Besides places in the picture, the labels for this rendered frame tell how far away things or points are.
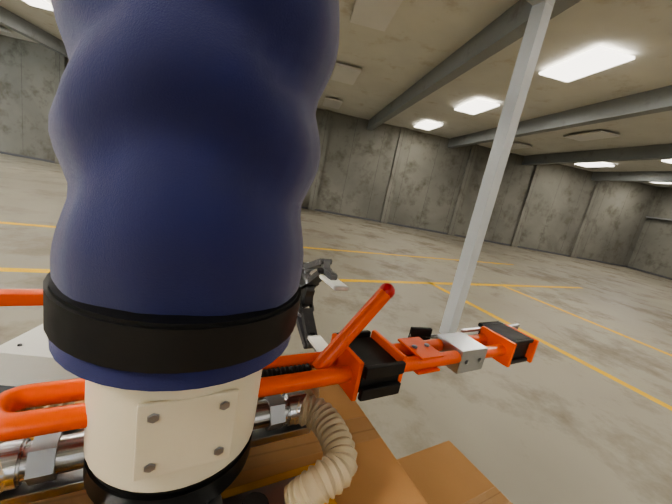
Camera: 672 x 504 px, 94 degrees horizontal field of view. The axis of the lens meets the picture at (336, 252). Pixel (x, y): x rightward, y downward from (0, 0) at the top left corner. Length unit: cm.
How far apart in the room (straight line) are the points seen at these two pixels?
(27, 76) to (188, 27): 1650
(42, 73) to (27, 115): 160
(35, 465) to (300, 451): 29
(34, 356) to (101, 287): 72
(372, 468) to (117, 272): 43
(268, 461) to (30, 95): 1639
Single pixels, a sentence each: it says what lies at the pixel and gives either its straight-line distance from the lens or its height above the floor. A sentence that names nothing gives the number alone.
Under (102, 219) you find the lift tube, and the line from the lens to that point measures 26.
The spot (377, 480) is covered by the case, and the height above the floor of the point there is 95.
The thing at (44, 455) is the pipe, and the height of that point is 103.
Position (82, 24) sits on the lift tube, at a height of 139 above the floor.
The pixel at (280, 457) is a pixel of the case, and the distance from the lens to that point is 53.
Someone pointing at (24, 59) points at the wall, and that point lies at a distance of 1684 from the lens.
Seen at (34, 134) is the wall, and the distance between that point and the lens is 1655.
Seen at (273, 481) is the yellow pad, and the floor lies 96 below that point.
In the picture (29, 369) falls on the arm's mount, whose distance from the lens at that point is 101.
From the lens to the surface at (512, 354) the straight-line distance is 71.
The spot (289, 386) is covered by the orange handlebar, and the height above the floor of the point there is 108.
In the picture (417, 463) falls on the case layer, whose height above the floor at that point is 54.
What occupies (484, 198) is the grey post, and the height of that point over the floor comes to 144.
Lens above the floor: 133
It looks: 12 degrees down
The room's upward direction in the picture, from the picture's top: 11 degrees clockwise
